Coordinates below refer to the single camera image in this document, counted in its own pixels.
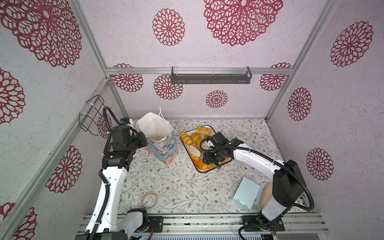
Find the black wire wall basket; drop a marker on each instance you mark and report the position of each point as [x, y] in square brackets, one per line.
[88, 119]

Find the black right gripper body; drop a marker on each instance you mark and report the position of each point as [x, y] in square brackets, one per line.
[213, 156]

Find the small bread roll middle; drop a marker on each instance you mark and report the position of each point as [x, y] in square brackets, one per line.
[196, 138]

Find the long croissant bread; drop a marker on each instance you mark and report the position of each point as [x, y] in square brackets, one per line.
[197, 159]

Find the small bread roll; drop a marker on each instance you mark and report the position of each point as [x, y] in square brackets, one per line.
[196, 138]
[204, 131]
[186, 139]

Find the black wall shelf rack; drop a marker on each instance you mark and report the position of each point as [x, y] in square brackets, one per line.
[212, 78]

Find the round tape roll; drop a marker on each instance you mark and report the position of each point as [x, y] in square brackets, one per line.
[149, 200]

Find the small bread roll left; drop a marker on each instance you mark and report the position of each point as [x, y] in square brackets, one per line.
[186, 139]

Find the top small bread roll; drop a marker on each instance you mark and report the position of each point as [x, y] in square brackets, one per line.
[204, 131]

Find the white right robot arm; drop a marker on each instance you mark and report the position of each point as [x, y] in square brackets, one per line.
[288, 185]

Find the white slotted tongs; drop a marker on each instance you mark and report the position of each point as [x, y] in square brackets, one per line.
[194, 151]

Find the braided yellow bread loaf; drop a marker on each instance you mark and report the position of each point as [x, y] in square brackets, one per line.
[201, 167]

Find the floral paper gift bag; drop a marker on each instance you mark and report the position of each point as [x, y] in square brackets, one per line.
[160, 137]

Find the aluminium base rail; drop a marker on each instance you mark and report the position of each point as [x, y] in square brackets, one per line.
[292, 226]

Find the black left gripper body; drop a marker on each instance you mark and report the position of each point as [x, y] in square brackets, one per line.
[137, 142]

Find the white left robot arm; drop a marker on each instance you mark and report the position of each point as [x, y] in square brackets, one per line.
[113, 174]

